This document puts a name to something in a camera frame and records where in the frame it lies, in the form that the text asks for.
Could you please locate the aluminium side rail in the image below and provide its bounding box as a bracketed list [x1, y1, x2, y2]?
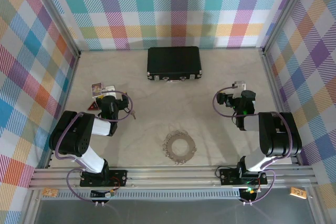
[261, 49, 300, 168]
[48, 52, 81, 168]

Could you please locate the purple card box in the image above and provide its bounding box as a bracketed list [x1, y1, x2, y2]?
[91, 82, 104, 97]

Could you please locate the grey slotted cable duct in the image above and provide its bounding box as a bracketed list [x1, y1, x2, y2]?
[56, 191, 242, 199]

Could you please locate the aluminium frame post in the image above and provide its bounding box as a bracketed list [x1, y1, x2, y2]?
[27, 0, 81, 58]
[261, 0, 316, 56]

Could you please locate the grey metal sheet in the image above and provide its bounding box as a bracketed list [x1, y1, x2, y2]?
[25, 197, 322, 224]

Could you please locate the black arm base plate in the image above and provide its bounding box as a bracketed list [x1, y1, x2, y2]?
[219, 167, 268, 186]
[80, 169, 128, 187]

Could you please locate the small electronics board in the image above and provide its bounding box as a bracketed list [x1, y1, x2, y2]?
[240, 186, 260, 200]
[90, 188, 117, 200]

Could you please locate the black briefcase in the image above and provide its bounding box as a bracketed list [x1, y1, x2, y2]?
[146, 46, 203, 83]

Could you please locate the aluminium front rail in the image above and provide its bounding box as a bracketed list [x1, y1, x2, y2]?
[28, 167, 320, 190]

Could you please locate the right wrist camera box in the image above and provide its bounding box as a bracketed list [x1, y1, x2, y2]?
[232, 80, 247, 98]

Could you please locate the small wooden tag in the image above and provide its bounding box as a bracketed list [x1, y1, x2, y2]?
[290, 186, 308, 198]
[41, 187, 59, 198]

